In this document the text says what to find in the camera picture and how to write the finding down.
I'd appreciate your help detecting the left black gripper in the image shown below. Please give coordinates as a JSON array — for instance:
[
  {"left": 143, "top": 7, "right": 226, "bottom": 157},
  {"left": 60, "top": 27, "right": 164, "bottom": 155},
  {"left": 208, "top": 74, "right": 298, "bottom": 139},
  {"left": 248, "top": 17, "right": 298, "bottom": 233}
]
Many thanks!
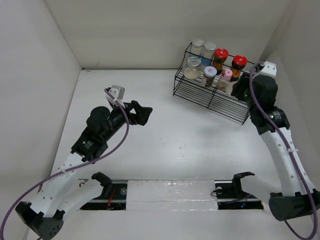
[{"left": 102, "top": 99, "right": 152, "bottom": 142}]

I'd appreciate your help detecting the pink lid spice bottle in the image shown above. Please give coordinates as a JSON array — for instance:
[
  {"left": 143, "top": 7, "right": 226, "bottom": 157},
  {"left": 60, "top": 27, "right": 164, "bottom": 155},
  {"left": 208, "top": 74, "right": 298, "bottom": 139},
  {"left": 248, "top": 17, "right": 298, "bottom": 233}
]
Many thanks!
[{"left": 216, "top": 69, "right": 233, "bottom": 92}]

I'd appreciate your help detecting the red lid sauce jar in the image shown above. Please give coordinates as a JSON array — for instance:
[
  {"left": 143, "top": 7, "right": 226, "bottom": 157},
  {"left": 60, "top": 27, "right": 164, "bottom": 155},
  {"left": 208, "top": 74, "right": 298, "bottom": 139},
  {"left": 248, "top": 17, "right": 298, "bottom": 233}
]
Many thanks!
[
  {"left": 230, "top": 55, "right": 248, "bottom": 82},
  {"left": 212, "top": 48, "right": 229, "bottom": 75}
]

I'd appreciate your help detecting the white lid spice jar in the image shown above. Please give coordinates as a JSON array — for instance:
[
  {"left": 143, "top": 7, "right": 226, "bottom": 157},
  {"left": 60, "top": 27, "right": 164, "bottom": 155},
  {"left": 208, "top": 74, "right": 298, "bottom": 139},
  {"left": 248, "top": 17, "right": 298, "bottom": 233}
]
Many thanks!
[{"left": 201, "top": 66, "right": 217, "bottom": 88}]

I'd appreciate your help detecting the round glass jar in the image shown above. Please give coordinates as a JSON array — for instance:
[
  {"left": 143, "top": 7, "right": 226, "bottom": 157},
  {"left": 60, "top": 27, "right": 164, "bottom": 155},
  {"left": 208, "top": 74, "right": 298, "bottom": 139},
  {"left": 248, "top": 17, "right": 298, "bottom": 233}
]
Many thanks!
[{"left": 183, "top": 56, "right": 201, "bottom": 80}]

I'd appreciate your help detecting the silver lid blue label shaker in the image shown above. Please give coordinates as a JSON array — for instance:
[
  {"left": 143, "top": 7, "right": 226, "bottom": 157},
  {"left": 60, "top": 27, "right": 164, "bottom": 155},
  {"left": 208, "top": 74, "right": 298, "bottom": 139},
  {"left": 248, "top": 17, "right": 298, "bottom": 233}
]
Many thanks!
[{"left": 189, "top": 38, "right": 205, "bottom": 59}]

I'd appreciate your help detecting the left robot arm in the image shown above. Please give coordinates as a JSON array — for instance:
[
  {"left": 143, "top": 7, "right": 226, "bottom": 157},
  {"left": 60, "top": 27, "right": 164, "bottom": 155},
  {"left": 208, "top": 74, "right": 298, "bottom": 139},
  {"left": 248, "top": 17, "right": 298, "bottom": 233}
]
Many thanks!
[{"left": 15, "top": 100, "right": 153, "bottom": 240}]

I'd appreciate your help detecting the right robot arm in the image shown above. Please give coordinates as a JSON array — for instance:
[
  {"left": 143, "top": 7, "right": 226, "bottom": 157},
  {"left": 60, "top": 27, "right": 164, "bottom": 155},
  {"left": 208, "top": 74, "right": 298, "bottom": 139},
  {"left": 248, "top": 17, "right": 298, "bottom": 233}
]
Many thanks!
[{"left": 231, "top": 73, "right": 320, "bottom": 221}]

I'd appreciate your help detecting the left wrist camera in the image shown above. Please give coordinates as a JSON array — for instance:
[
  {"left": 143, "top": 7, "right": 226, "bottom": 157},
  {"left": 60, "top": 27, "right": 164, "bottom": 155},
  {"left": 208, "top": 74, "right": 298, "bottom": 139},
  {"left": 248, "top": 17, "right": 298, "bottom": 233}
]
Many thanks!
[{"left": 104, "top": 85, "right": 125, "bottom": 106}]

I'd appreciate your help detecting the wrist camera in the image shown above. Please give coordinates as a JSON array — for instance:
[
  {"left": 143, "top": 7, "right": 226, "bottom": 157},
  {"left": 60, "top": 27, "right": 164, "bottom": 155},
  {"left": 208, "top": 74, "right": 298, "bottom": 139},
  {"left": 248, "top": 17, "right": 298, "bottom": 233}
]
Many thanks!
[
  {"left": 257, "top": 61, "right": 277, "bottom": 78},
  {"left": 104, "top": 85, "right": 125, "bottom": 106}
]

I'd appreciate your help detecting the black wire rack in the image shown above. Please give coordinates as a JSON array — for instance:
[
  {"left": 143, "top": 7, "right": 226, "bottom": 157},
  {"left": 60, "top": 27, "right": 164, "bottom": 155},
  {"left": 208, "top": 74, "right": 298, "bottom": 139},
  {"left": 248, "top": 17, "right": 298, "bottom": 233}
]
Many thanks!
[{"left": 172, "top": 43, "right": 250, "bottom": 125}]

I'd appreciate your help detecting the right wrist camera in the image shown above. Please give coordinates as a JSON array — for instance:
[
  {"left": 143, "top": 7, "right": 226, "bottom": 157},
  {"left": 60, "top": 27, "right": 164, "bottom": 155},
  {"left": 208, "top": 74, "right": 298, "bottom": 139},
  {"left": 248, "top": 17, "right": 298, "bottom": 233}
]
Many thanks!
[{"left": 257, "top": 61, "right": 277, "bottom": 78}]

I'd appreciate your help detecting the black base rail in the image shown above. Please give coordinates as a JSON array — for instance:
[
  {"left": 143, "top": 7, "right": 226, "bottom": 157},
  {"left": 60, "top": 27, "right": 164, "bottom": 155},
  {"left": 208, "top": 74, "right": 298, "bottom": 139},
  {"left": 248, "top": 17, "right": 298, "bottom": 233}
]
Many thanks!
[{"left": 81, "top": 179, "right": 264, "bottom": 211}]

